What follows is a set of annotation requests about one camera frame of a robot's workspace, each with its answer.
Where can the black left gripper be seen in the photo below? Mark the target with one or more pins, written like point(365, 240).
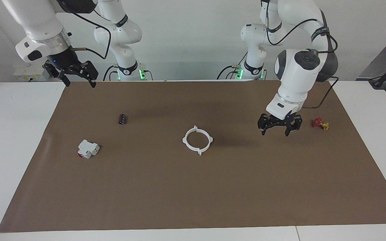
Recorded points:
point(281, 122)

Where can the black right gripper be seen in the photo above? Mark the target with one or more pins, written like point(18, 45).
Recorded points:
point(66, 63)

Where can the red and yellow valve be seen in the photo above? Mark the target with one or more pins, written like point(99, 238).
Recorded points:
point(318, 122)

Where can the white power strip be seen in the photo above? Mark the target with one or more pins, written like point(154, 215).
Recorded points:
point(25, 74)

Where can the black cylindrical capacitor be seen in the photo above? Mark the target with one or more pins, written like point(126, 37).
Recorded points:
point(122, 119)

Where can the white circuit breaker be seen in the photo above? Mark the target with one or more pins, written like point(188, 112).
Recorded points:
point(87, 148)

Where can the brown paper mat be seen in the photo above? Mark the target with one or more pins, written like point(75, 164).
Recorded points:
point(196, 194)

